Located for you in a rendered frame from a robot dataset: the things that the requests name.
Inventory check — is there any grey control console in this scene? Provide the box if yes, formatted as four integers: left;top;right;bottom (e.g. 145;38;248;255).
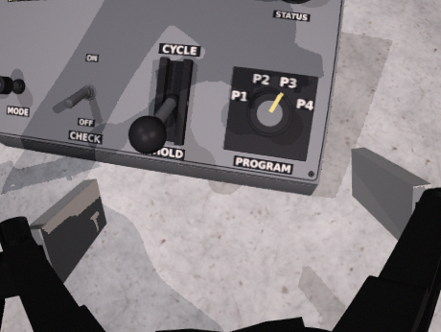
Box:
0;0;344;196

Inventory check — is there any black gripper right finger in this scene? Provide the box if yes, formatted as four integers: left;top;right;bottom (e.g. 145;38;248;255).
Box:
332;147;441;332

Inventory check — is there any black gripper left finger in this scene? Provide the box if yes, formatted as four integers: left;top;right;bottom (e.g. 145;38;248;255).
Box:
0;178;106;332

